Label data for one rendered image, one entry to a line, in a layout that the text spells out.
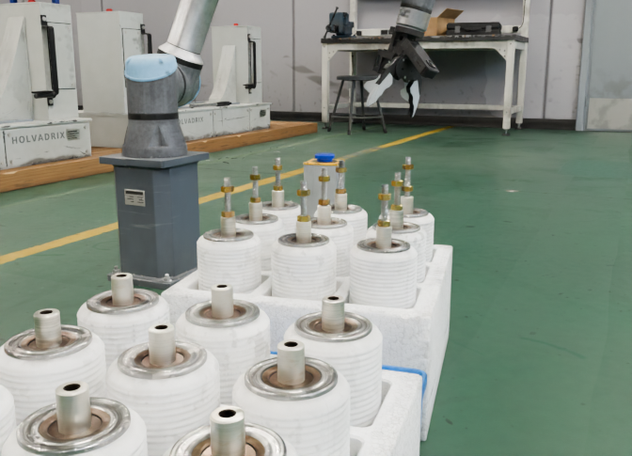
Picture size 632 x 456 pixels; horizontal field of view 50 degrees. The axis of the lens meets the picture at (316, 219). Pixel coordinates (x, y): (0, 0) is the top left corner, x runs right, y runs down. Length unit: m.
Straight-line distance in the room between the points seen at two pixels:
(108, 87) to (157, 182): 2.34
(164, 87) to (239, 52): 3.33
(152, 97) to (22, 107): 1.92
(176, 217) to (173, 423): 1.06
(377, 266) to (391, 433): 0.34
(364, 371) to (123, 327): 0.25
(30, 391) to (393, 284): 0.50
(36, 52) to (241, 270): 2.59
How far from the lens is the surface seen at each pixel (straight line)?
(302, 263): 0.95
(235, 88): 4.93
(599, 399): 1.17
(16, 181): 3.14
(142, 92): 1.60
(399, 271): 0.93
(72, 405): 0.51
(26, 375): 0.64
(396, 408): 0.68
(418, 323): 0.91
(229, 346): 0.67
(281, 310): 0.95
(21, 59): 3.49
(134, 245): 1.65
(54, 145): 3.38
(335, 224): 1.09
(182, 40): 1.73
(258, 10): 7.11
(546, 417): 1.08
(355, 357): 0.63
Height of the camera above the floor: 0.50
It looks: 12 degrees down
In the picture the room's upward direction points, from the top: straight up
